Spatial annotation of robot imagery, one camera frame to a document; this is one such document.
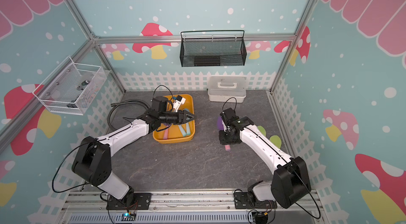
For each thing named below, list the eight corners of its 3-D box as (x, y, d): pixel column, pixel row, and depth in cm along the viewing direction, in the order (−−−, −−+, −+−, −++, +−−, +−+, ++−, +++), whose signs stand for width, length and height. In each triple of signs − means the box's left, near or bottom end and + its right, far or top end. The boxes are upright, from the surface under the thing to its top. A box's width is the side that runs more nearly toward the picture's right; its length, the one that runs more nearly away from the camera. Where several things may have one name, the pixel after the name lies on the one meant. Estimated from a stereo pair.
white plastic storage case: (208, 103, 116) (208, 91, 106) (208, 86, 127) (208, 74, 117) (245, 103, 116) (248, 91, 106) (241, 86, 127) (244, 74, 117)
